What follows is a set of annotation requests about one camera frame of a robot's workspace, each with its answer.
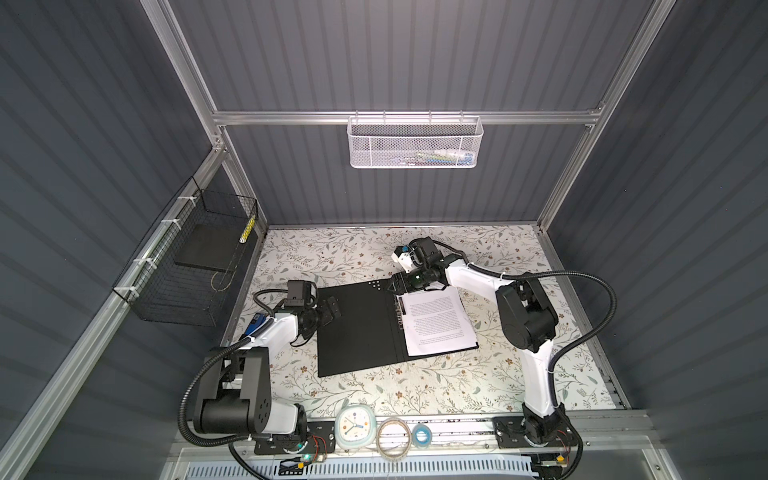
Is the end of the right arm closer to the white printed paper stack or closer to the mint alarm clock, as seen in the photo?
the white printed paper stack

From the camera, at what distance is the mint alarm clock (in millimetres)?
723

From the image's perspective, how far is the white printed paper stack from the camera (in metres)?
0.91

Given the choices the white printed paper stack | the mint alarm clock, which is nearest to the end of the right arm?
the white printed paper stack

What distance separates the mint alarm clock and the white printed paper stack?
21 cm
